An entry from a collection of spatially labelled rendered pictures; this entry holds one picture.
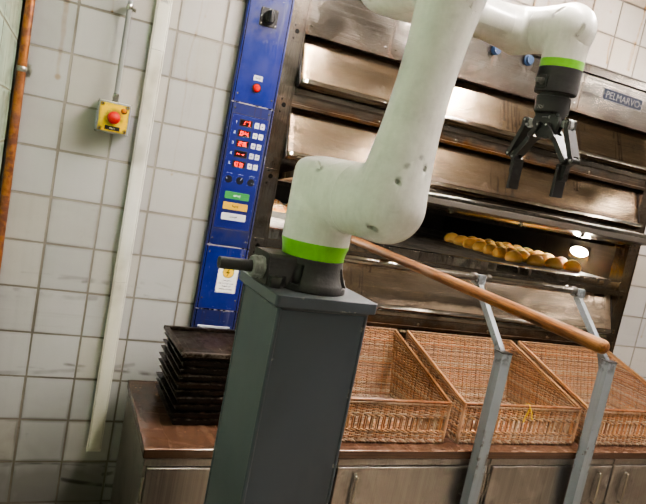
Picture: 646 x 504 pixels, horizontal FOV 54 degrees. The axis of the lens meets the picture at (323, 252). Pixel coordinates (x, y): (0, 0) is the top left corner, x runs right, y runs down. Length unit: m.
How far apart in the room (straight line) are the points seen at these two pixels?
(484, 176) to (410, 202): 1.73
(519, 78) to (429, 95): 1.81
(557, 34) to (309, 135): 1.14
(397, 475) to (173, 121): 1.40
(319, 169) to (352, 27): 1.39
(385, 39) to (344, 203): 1.52
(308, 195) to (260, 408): 0.39
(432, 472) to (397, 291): 0.74
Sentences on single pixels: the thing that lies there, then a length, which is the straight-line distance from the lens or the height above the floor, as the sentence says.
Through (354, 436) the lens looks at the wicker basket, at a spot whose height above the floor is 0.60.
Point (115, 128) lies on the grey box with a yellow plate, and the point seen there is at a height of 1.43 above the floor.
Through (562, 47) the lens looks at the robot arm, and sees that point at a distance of 1.48.
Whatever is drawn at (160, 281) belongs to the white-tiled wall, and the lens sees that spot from 2.30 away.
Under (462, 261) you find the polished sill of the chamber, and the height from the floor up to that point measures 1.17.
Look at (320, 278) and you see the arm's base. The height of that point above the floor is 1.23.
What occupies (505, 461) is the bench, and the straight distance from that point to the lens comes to 2.47.
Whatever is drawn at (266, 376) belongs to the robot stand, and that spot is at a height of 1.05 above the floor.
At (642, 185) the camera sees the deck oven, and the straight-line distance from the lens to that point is 3.36.
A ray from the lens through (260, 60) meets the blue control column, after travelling 2.29.
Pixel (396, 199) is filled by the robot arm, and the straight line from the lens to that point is 1.02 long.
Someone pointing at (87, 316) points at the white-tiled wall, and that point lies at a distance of 2.31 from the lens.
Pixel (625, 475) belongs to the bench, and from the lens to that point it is 2.92.
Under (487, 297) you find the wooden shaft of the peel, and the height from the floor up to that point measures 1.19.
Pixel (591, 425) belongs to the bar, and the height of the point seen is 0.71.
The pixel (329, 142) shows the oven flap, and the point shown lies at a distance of 2.40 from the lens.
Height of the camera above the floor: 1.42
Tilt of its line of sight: 7 degrees down
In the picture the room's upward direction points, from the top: 11 degrees clockwise
